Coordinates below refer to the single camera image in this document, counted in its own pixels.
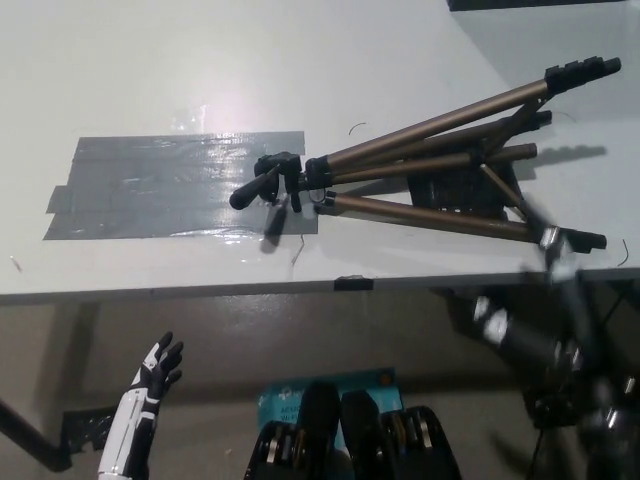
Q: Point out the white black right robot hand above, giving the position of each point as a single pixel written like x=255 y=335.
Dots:
x=530 y=342

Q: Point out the grey duct tape patch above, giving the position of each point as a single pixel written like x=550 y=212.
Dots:
x=150 y=185

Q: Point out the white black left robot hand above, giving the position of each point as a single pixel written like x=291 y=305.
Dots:
x=131 y=430

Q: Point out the clear tape piece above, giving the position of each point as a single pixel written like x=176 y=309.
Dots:
x=185 y=117

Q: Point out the black tape square patch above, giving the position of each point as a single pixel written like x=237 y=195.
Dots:
x=450 y=192

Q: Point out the black crumpled tape on floor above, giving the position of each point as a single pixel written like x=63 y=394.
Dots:
x=90 y=427

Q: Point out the black flat object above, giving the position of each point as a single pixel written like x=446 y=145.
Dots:
x=500 y=3

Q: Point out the bronze and black camera tripod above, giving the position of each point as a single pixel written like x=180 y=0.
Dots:
x=425 y=215

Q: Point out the black angled table leg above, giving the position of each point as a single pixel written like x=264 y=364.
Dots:
x=30 y=435

